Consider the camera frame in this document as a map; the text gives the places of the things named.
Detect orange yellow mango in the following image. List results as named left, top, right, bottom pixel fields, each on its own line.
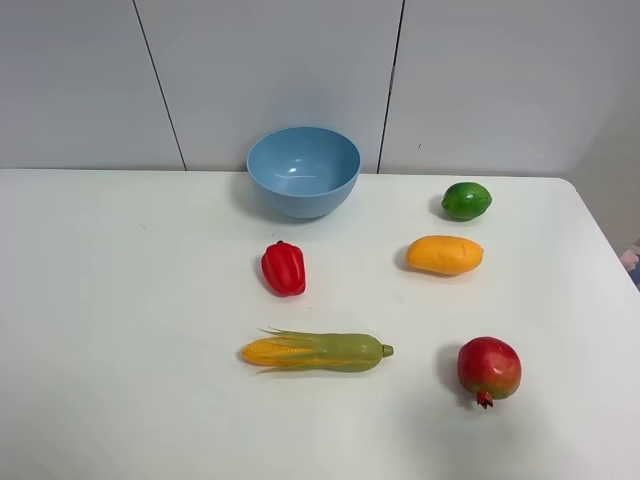
left=406, top=235, right=484, bottom=276

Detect green lime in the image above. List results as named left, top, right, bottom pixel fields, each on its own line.
left=441, top=182, right=492, bottom=221

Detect red pomegranate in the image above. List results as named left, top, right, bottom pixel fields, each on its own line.
left=457, top=337, right=522, bottom=409

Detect blue plastic bowl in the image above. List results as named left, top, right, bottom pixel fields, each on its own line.
left=246, top=126, right=361, bottom=219

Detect red bell pepper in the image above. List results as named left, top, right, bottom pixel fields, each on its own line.
left=261, top=240, right=306, bottom=297

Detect corn cob with husk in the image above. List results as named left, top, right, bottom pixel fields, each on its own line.
left=239, top=329, right=394, bottom=373

